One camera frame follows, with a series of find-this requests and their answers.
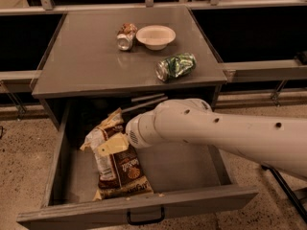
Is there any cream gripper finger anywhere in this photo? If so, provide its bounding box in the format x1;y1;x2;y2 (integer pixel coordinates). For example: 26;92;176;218
97;132;130;156

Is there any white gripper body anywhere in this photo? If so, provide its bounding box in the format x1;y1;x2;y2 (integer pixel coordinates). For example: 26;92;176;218
126;111;160;149

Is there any brown chip bag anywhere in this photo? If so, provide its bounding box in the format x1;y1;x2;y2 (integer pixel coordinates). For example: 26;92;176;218
80;108;154;200

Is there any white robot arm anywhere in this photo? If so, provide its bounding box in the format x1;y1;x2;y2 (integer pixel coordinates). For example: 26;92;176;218
126;99;307;179

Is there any grey open drawer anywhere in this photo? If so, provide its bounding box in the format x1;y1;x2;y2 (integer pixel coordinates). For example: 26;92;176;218
17;99;258;230

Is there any grey cabinet counter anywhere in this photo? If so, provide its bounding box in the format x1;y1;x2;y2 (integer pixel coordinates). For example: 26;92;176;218
31;5;228;129

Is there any green crushed soda can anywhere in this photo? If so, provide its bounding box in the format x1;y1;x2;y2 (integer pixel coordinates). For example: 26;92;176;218
155;53;197;82

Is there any brown soda can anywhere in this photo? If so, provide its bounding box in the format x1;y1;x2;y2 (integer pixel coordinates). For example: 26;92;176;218
116;23;137;51

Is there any white bowl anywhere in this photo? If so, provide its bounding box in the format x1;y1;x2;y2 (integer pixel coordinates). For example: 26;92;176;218
136;25;176;51

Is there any black metal bar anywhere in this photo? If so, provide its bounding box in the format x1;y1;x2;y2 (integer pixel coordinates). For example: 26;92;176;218
262;166;307;223

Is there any black drawer handle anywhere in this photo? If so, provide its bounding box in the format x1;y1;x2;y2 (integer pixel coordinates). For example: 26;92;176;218
127;207;165;226

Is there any grey metal rail frame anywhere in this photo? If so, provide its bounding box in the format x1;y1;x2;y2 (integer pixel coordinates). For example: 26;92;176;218
1;0;306;114

